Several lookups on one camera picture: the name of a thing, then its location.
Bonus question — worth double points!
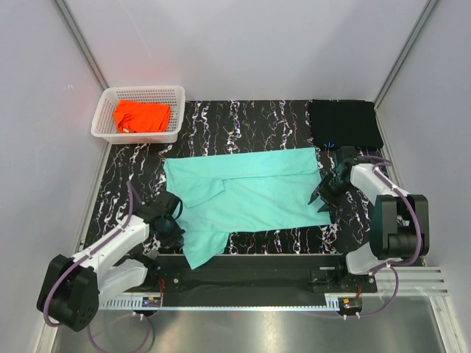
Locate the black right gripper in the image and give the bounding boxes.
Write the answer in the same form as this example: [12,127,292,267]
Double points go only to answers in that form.
[310,172,354,213]

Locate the teal t shirt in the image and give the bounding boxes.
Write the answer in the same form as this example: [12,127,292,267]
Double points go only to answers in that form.
[163,148,331,269]

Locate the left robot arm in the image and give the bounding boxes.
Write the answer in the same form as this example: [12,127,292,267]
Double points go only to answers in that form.
[37,215,185,332]

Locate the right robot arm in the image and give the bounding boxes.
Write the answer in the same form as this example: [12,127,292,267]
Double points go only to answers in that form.
[309,159,430,292]

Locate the left controller board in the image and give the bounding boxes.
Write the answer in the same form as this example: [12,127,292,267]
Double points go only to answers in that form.
[142,296,162,307]

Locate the controller board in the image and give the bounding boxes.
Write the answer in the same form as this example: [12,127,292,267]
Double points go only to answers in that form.
[142,296,162,307]
[341,298,363,311]

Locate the folded black t shirt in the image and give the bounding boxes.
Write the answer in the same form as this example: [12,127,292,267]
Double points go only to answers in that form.
[308,99,383,149]

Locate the right controller board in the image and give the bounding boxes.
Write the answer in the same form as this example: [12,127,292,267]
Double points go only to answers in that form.
[341,298,363,311]

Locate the orange t shirt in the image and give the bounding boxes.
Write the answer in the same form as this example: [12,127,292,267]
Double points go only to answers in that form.
[113,100,171,134]

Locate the white plastic basket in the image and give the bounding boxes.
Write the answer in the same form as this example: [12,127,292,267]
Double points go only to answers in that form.
[91,85,185,144]

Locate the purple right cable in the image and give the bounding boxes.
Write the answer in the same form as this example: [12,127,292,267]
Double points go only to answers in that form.
[301,156,422,321]

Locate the purple cable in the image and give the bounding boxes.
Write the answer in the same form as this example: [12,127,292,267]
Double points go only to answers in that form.
[301,156,422,321]
[43,182,155,353]

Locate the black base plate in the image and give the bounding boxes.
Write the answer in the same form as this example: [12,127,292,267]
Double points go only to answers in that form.
[134,254,378,296]

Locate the white slotted cable duct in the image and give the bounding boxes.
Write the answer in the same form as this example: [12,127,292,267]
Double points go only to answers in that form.
[100,291,339,312]

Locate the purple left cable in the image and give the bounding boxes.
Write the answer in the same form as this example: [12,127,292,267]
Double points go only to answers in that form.
[43,182,155,353]

